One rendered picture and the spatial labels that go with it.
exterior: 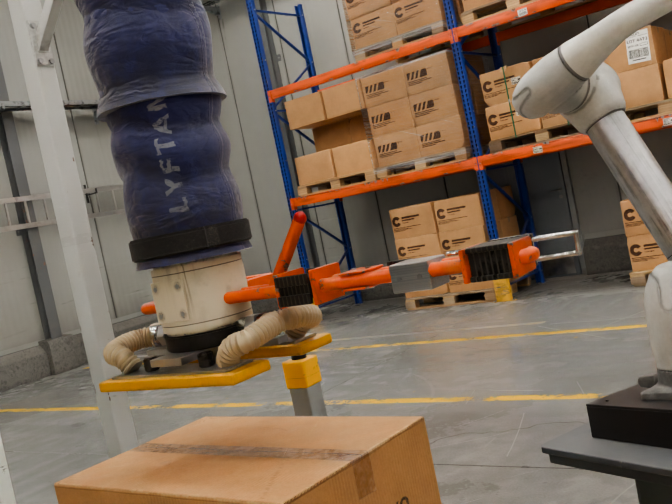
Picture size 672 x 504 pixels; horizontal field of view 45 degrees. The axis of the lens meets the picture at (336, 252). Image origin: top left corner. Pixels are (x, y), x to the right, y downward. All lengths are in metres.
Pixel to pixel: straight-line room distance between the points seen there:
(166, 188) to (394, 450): 0.60
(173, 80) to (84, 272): 3.05
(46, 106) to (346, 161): 5.95
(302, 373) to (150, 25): 0.97
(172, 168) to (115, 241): 10.74
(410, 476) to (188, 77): 0.80
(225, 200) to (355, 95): 8.43
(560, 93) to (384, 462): 0.97
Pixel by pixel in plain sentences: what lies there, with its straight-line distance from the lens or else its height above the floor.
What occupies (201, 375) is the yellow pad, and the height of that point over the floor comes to 1.12.
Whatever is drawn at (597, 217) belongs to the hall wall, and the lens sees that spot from 10.04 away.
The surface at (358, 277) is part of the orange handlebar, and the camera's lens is 1.29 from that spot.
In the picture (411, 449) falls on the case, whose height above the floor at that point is 0.91.
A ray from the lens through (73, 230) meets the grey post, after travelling 4.44.
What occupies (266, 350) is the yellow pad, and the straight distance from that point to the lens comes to 1.53.
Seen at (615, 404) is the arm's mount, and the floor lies 0.83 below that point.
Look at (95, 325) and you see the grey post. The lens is 4.45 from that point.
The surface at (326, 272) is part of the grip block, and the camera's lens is 1.36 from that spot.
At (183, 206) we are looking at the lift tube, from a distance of 1.44.
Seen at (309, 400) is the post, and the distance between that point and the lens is 2.06.
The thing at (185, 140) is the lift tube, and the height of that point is 1.52.
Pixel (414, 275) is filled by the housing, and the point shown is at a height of 1.23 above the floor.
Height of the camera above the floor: 1.35
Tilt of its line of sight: 3 degrees down
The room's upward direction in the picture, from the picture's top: 12 degrees counter-clockwise
